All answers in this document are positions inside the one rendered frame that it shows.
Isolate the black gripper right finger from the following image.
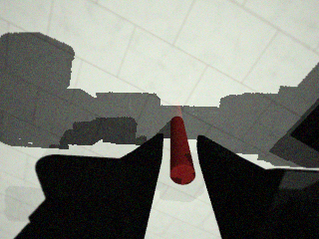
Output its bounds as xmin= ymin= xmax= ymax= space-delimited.
xmin=196 ymin=135 xmax=319 ymax=239

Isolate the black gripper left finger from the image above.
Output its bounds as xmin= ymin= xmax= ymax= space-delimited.
xmin=35 ymin=133 xmax=163 ymax=239

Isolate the dark red peg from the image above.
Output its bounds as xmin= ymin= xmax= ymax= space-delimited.
xmin=169 ymin=117 xmax=195 ymax=185

